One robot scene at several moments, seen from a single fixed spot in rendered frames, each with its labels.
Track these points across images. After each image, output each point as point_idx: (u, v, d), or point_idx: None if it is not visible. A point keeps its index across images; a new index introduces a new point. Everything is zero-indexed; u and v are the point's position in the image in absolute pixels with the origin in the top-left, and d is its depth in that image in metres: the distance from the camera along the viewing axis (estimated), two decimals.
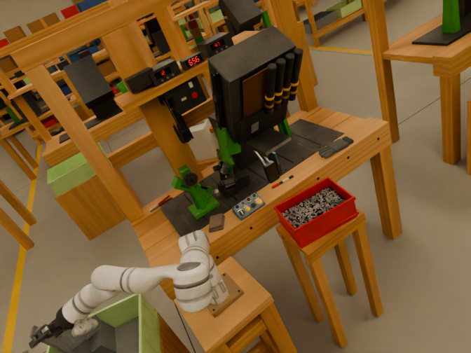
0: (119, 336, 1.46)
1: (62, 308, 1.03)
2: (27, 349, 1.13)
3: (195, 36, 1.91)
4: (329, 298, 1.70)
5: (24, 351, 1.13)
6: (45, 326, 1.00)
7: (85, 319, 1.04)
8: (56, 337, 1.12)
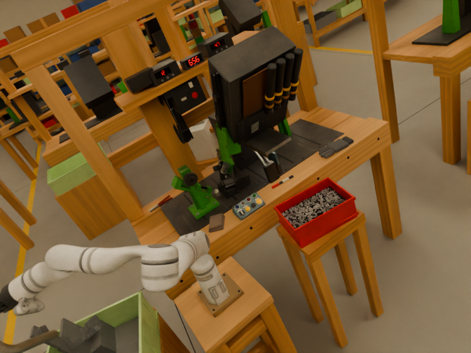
0: (119, 336, 1.46)
1: (9, 283, 0.97)
2: None
3: (195, 36, 1.91)
4: (329, 298, 1.70)
5: None
6: None
7: (31, 299, 0.98)
8: None
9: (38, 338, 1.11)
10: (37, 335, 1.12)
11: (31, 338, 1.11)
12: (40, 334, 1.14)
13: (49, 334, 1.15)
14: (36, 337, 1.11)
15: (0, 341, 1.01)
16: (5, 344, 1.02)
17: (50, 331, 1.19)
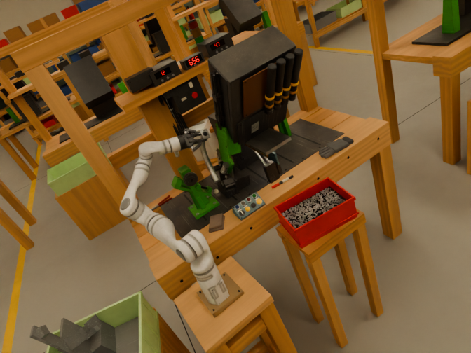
0: (119, 336, 1.46)
1: (175, 136, 1.77)
2: (203, 139, 1.80)
3: (195, 36, 1.91)
4: (329, 298, 1.70)
5: (205, 137, 1.80)
6: (184, 129, 1.82)
7: None
8: (206, 139, 1.84)
9: (208, 168, 1.89)
10: (211, 169, 1.88)
11: (212, 166, 1.89)
12: (212, 171, 1.88)
13: (212, 176, 1.88)
14: (209, 167, 1.89)
15: (203, 148, 1.90)
16: (205, 151, 1.91)
17: (218, 178, 1.86)
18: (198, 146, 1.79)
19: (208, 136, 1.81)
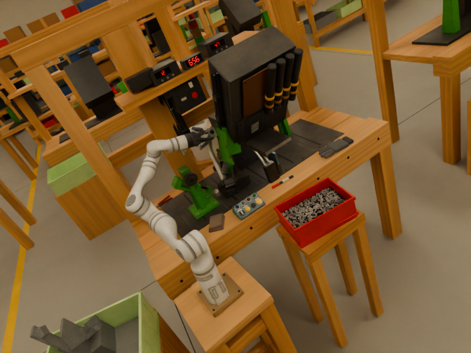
0: (119, 336, 1.46)
1: (183, 134, 1.78)
2: (210, 136, 1.81)
3: (195, 36, 1.91)
4: (329, 298, 1.70)
5: (212, 135, 1.82)
6: (192, 127, 1.83)
7: None
8: (213, 136, 1.86)
9: (214, 167, 1.91)
10: (218, 167, 1.90)
11: (219, 164, 1.91)
12: (219, 169, 1.89)
13: (219, 174, 1.89)
14: (215, 166, 1.90)
15: (209, 146, 1.92)
16: (212, 149, 1.93)
17: (225, 176, 1.88)
18: (205, 144, 1.81)
19: (215, 134, 1.83)
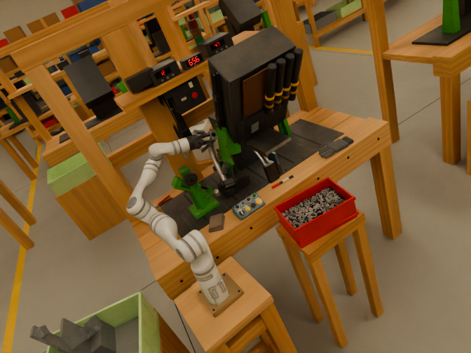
0: (119, 336, 1.46)
1: (185, 137, 1.79)
2: (212, 139, 1.82)
3: (195, 36, 1.91)
4: (329, 298, 1.70)
5: (213, 138, 1.83)
6: (193, 130, 1.84)
7: None
8: (214, 139, 1.87)
9: (216, 169, 1.92)
10: (219, 169, 1.91)
11: (220, 167, 1.91)
12: (221, 171, 1.90)
13: (220, 176, 1.90)
14: (217, 168, 1.91)
15: (212, 148, 1.93)
16: (213, 152, 1.94)
17: (226, 178, 1.89)
18: (207, 147, 1.82)
19: (216, 137, 1.83)
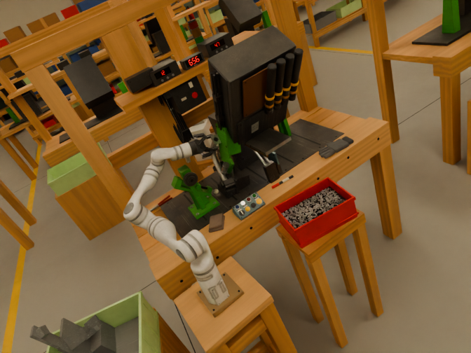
0: (119, 336, 1.46)
1: (186, 142, 1.78)
2: (214, 144, 1.82)
3: (195, 36, 1.91)
4: (329, 298, 1.70)
5: (215, 143, 1.82)
6: (193, 135, 1.83)
7: None
8: (217, 147, 1.85)
9: (219, 174, 1.91)
10: (221, 174, 1.89)
11: None
12: (223, 176, 1.89)
13: (223, 181, 1.89)
14: (219, 173, 1.90)
15: (214, 153, 1.92)
16: (215, 157, 1.93)
17: None
18: (208, 155, 1.80)
19: (219, 141, 1.83)
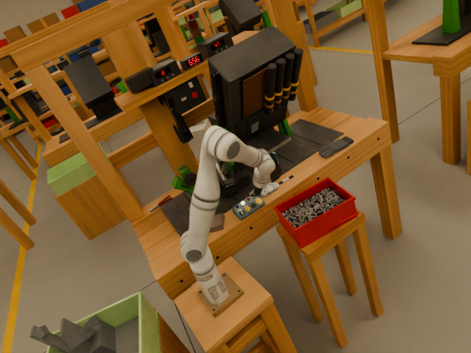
0: (119, 336, 1.46)
1: None
2: None
3: (195, 36, 1.91)
4: (329, 298, 1.70)
5: None
6: (249, 193, 1.56)
7: (268, 185, 1.48)
8: (261, 196, 1.65)
9: (219, 174, 1.91)
10: (221, 174, 1.89)
11: None
12: (223, 176, 1.89)
13: (223, 181, 1.89)
14: (219, 173, 1.90)
15: None
16: None
17: None
18: None
19: None
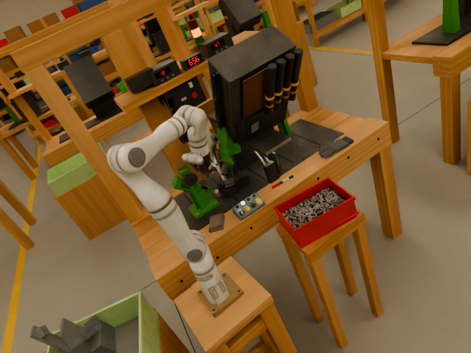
0: (119, 336, 1.46)
1: None
2: (214, 144, 1.82)
3: (195, 36, 1.91)
4: (329, 298, 1.70)
5: (215, 143, 1.82)
6: None
7: (195, 154, 1.34)
8: (205, 179, 1.48)
9: (219, 174, 1.91)
10: (221, 174, 1.89)
11: None
12: (223, 176, 1.89)
13: (223, 181, 1.89)
14: (219, 173, 1.90)
15: (214, 153, 1.92)
16: (215, 157, 1.93)
17: None
18: None
19: (219, 141, 1.83)
